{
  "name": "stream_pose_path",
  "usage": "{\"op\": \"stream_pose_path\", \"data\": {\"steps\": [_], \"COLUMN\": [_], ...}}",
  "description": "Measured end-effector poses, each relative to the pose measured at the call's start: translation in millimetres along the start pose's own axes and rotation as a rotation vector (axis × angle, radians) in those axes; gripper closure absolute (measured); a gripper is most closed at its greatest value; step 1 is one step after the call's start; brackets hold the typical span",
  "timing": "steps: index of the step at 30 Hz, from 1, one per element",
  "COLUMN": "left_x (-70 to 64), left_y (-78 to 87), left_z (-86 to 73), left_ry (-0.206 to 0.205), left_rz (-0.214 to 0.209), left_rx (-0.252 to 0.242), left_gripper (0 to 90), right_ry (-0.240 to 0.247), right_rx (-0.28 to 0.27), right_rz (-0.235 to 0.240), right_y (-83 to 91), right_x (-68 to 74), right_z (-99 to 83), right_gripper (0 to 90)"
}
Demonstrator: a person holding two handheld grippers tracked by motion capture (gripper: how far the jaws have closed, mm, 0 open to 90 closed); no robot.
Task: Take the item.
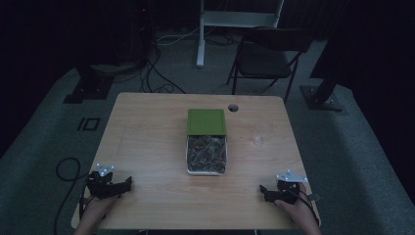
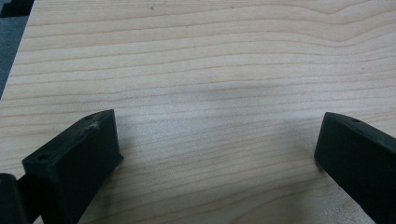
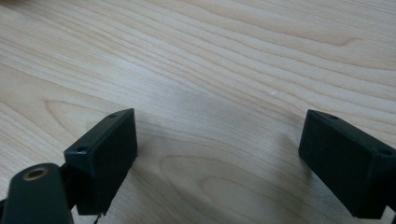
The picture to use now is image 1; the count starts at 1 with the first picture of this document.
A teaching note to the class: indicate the green box sleeve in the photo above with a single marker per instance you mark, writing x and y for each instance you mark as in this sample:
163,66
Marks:
206,122

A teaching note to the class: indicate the pile of dark packets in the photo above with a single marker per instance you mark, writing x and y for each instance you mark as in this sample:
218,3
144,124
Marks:
206,153

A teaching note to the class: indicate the person's left hand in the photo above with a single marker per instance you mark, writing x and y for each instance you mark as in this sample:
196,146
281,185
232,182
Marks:
98,209

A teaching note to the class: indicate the person's right hand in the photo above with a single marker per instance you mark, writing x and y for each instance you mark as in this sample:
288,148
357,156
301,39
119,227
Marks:
298,209

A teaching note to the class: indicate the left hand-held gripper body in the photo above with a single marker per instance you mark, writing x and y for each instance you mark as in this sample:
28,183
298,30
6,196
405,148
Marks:
101,186

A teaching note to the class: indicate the black folding chair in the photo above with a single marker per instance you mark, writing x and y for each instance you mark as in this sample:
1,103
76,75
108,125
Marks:
264,58

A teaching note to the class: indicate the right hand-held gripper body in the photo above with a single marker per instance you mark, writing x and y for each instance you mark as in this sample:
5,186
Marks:
288,189

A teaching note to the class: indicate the white metal stand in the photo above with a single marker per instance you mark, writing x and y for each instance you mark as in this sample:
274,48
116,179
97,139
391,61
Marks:
235,19

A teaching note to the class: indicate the small grey plug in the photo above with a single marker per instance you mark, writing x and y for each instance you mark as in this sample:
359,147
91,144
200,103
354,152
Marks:
314,196

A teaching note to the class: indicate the black stand base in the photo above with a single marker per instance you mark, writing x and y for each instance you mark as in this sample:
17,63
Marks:
89,88
321,96

